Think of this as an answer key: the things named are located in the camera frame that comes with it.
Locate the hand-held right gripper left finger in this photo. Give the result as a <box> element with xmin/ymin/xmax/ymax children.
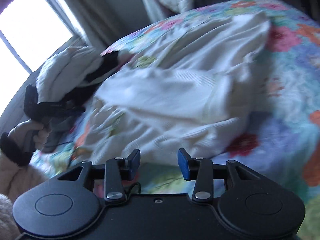
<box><xmin>57</xmin><ymin>149</ymin><xmax>141</xmax><ymax>203</ymax></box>

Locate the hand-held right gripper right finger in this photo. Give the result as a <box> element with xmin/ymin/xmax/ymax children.
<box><xmin>177</xmin><ymin>149</ymin><xmax>259</xmax><ymax>203</ymax></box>

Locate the white waffle knit garment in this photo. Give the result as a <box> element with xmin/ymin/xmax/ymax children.
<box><xmin>72</xmin><ymin>12</ymin><xmax>273</xmax><ymax>165</ymax></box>

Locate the person's left hand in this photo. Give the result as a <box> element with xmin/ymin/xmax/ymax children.
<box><xmin>7</xmin><ymin>119</ymin><xmax>50</xmax><ymax>153</ymax></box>

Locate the white fluffy blanket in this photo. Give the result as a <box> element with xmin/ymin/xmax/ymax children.
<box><xmin>36</xmin><ymin>45</ymin><xmax>105</xmax><ymax>100</ymax></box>

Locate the black cloth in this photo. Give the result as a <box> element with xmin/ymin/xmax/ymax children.
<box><xmin>65</xmin><ymin>51</ymin><xmax>120</xmax><ymax>105</ymax></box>

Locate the window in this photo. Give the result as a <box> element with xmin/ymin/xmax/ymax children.
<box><xmin>0</xmin><ymin>0</ymin><xmax>80</xmax><ymax>75</ymax></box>

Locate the person's beige fluffy clothing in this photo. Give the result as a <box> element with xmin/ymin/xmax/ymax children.
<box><xmin>0</xmin><ymin>194</ymin><xmax>20</xmax><ymax>233</ymax></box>

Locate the beige curtain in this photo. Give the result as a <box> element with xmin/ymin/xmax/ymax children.
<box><xmin>62</xmin><ymin>0</ymin><xmax>150</xmax><ymax>50</ymax></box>

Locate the floral quilt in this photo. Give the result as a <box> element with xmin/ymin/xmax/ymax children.
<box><xmin>37</xmin><ymin>0</ymin><xmax>320</xmax><ymax>240</ymax></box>

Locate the white hanging cloth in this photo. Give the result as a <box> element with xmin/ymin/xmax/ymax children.
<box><xmin>139</xmin><ymin>0</ymin><xmax>175</xmax><ymax>23</ymax></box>

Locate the black cable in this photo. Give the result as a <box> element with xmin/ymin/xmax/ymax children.
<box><xmin>124</xmin><ymin>181</ymin><xmax>142</xmax><ymax>196</ymax></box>

